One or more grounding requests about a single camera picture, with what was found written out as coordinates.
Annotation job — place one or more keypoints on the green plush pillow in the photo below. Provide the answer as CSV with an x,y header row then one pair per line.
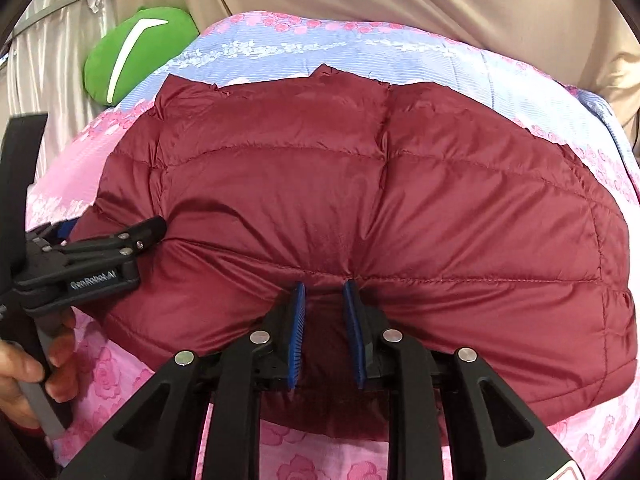
x,y
145,55

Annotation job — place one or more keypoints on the silver curtain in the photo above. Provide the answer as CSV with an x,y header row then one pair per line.
x,y
60,60

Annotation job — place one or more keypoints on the pink floral bedsheet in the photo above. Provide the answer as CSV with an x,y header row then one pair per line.
x,y
350,47

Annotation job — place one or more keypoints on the dark red puffer jacket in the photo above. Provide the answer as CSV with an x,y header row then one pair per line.
x,y
400,210

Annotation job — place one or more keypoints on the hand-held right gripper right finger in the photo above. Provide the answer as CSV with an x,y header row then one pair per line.
x,y
352,330

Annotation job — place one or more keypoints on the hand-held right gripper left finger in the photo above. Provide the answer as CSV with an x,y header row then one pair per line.
x,y
296,330

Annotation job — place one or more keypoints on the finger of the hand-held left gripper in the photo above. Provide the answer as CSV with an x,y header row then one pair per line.
x,y
135,237
62,230

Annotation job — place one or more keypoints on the person's left hand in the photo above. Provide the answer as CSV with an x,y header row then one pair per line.
x,y
15,375

